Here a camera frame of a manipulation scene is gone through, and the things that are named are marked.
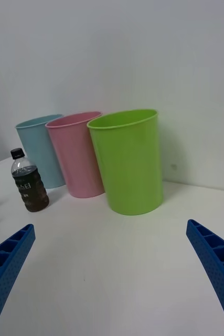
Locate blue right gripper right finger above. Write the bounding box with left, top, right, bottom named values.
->
left=186, top=218, right=224, bottom=336

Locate dark drink bottle black cap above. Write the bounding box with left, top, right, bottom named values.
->
left=10, top=148, right=50, bottom=213

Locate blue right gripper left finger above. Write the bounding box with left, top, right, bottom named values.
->
left=0, top=223, right=36, bottom=336

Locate pale blue plastic bin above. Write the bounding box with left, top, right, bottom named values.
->
left=14, top=114, right=67, bottom=189

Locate green plastic bin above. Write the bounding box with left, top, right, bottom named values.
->
left=87, top=109, right=164, bottom=216

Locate pink plastic bin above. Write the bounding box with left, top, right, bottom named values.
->
left=45, top=111, right=107, bottom=198

